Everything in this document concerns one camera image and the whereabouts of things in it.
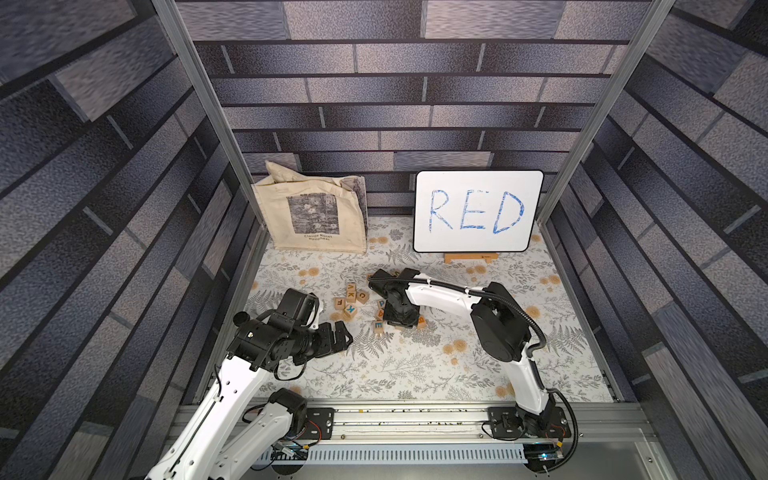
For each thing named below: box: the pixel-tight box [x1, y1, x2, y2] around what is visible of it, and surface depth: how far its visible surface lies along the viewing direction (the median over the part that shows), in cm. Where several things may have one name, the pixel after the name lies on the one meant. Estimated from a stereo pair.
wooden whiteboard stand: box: [444, 253, 499, 263], surface depth 103 cm
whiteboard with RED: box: [413, 170, 544, 253], surface depth 99 cm
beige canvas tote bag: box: [252, 161, 368, 254], surface depth 100 cm
